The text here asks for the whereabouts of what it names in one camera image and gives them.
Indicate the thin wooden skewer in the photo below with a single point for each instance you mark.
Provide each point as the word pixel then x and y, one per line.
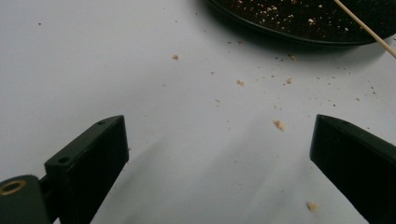
pixel 367 29

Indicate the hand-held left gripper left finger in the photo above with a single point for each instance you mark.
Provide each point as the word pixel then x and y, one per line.
pixel 90 161

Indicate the scattered food crumbs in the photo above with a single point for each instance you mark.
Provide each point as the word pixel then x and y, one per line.
pixel 279 125

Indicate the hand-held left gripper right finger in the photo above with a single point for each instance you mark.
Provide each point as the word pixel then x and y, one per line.
pixel 358 161

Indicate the round black plate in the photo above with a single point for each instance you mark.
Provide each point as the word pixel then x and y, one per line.
pixel 289 18

